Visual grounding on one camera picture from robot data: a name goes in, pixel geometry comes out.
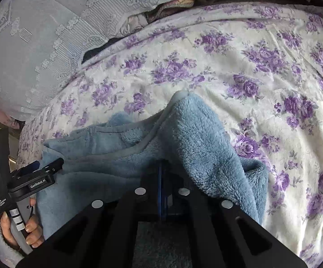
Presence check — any person's left hand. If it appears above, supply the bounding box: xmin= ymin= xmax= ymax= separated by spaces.
xmin=0 ymin=212 xmax=44 ymax=250

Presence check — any grey sleeve forearm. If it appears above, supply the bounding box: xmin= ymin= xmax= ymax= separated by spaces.
xmin=0 ymin=225 xmax=24 ymax=267

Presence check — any white lace cover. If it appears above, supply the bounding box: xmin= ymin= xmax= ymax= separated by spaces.
xmin=0 ymin=0 xmax=171 ymax=120

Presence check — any purple floral bed sheet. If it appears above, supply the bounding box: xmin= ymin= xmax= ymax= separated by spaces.
xmin=18 ymin=3 xmax=323 ymax=267

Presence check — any blue fleece garment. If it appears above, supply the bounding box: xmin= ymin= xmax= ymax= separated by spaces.
xmin=35 ymin=90 xmax=270 ymax=268

